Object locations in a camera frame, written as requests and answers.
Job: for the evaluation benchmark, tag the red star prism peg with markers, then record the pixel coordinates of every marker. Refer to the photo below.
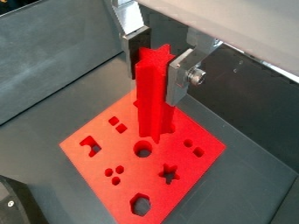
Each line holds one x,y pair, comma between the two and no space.
155,114

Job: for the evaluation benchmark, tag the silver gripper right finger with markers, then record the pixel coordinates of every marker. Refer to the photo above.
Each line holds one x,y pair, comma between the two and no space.
184,68

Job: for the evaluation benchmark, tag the red shape sorting board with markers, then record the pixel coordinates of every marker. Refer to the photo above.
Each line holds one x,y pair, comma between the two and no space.
137,175

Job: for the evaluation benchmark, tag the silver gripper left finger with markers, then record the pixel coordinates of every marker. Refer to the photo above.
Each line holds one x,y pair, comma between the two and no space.
135,33

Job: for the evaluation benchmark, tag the black object at corner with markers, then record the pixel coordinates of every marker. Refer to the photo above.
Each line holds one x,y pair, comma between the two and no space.
18,208

